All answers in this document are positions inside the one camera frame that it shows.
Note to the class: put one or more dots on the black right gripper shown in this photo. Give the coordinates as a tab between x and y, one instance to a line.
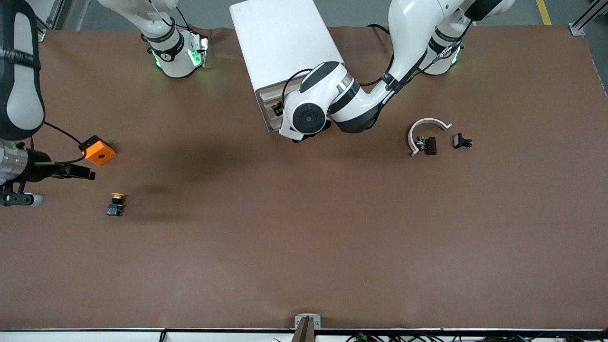
39	171

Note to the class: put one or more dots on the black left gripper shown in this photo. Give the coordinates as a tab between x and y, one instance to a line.
275	109

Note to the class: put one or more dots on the yellow push button switch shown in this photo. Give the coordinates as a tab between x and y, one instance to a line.
116	204

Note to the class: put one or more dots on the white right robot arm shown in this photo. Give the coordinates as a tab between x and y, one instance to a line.
21	99

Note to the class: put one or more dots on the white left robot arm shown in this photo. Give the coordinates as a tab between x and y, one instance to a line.
408	28

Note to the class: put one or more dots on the orange black box with hole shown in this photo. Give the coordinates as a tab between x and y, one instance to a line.
97	153

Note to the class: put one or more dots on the white curved plastic arc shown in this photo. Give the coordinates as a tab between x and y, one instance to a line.
424	121

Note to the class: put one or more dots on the dark brown contact block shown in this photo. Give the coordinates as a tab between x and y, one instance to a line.
431	145

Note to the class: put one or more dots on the small black clip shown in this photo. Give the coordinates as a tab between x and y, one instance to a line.
459	140

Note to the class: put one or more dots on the aluminium frame profile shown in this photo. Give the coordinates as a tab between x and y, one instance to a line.
577	29
42	34

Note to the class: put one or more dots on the small metal table bracket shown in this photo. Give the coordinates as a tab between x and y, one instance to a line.
299	318

